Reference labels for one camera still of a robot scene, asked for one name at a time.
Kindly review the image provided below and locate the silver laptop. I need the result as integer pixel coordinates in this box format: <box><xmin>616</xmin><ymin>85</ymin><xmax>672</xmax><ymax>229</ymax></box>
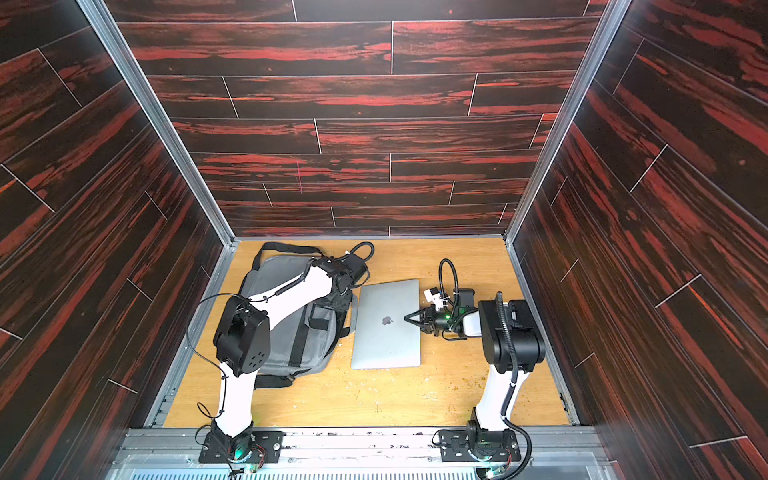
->
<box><xmin>351</xmin><ymin>279</ymin><xmax>421</xmax><ymax>370</ymax></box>

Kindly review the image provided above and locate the grey zippered laptop bag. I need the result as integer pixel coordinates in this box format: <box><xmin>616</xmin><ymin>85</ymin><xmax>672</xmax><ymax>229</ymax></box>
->
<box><xmin>239</xmin><ymin>241</ymin><xmax>357</xmax><ymax>390</ymax></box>

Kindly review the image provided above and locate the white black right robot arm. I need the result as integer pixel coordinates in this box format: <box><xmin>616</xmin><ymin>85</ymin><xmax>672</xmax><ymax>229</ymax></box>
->
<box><xmin>402</xmin><ymin>288</ymin><xmax>545</xmax><ymax>466</ymax></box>

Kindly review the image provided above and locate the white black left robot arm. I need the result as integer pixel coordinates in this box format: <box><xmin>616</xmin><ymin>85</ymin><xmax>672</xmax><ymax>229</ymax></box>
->
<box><xmin>212</xmin><ymin>252</ymin><xmax>368</xmax><ymax>441</ymax></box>

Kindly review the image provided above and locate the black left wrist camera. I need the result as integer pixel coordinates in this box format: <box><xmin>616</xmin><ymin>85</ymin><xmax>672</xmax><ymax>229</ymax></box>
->
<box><xmin>342</xmin><ymin>253</ymin><xmax>370</xmax><ymax>288</ymax></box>

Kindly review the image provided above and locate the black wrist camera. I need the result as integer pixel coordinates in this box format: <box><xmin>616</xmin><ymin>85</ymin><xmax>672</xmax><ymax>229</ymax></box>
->
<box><xmin>453</xmin><ymin>288</ymin><xmax>475</xmax><ymax>313</ymax></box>
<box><xmin>342</xmin><ymin>253</ymin><xmax>370</xmax><ymax>288</ymax></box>

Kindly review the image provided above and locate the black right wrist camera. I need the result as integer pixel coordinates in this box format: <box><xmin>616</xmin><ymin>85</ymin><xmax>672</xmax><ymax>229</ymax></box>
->
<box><xmin>453</xmin><ymin>288</ymin><xmax>475</xmax><ymax>313</ymax></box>

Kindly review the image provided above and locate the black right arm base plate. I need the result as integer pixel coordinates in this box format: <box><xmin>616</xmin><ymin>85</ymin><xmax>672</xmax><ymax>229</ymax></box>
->
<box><xmin>432</xmin><ymin>429</ymin><xmax>522</xmax><ymax>463</ymax></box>

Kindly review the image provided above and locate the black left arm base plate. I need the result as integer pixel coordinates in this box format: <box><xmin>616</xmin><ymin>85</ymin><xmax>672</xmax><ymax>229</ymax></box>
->
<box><xmin>198</xmin><ymin>430</ymin><xmax>285</xmax><ymax>466</ymax></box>

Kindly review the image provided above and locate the aluminium front rail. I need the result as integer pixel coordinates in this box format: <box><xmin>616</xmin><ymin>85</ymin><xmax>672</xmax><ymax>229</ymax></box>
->
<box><xmin>106</xmin><ymin>426</ymin><xmax>620</xmax><ymax>479</ymax></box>

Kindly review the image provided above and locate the aluminium right corner post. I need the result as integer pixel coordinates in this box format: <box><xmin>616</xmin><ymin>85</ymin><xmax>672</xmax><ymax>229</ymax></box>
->
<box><xmin>504</xmin><ymin>0</ymin><xmax>632</xmax><ymax>253</ymax></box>

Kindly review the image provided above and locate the aluminium corner post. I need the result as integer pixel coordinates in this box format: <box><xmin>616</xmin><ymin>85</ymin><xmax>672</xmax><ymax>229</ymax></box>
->
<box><xmin>504</xmin><ymin>0</ymin><xmax>632</xmax><ymax>253</ymax></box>
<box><xmin>76</xmin><ymin>0</ymin><xmax>235</xmax><ymax>249</ymax></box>

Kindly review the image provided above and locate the aluminium left corner post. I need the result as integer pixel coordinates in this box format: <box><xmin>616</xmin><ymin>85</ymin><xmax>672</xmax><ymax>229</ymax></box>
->
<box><xmin>76</xmin><ymin>0</ymin><xmax>235</xmax><ymax>249</ymax></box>

